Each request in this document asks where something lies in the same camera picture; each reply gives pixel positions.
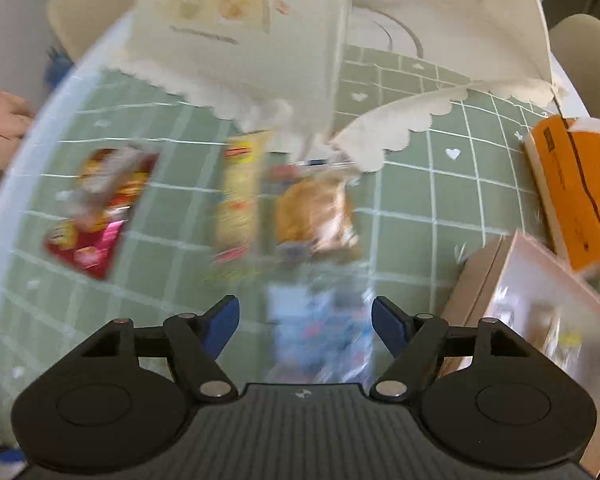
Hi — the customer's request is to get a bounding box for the wrapped bread bun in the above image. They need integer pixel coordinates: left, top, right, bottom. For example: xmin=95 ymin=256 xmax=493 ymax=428
xmin=268 ymin=159 xmax=360 ymax=263

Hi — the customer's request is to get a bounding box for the green checked tablecloth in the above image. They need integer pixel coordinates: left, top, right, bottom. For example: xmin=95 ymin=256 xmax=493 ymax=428
xmin=0 ymin=70 xmax=545 ymax=442

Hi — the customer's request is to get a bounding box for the red chips bag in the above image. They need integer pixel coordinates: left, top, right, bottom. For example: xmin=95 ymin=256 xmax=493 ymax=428
xmin=44 ymin=143 xmax=159 ymax=280

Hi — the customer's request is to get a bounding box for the blue white candy bag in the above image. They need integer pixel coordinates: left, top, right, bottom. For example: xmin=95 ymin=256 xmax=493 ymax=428
xmin=265 ymin=280 xmax=374 ymax=386

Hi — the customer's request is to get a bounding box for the cream mesh food cover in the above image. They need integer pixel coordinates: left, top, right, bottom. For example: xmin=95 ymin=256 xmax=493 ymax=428
xmin=111 ymin=0 xmax=562 ymax=172

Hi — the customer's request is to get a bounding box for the pink cardboard box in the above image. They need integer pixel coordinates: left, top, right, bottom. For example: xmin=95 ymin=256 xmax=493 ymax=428
xmin=441 ymin=232 xmax=600 ymax=476

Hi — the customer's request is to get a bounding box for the beige chair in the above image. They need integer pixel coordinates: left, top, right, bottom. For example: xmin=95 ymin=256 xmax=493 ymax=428
xmin=550 ymin=14 xmax=600 ymax=118
xmin=46 ymin=0 xmax=135 ymax=63

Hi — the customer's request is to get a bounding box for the orange tissue box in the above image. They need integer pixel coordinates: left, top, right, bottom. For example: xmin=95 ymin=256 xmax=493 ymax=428
xmin=524 ymin=115 xmax=600 ymax=278

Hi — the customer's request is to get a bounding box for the person's hand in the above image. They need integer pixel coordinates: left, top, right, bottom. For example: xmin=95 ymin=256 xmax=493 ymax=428
xmin=0 ymin=90 xmax=35 ymax=170

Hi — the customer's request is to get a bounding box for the long cream cracker pack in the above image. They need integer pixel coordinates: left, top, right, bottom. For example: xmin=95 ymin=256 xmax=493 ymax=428
xmin=210 ymin=130 xmax=273 ymax=281

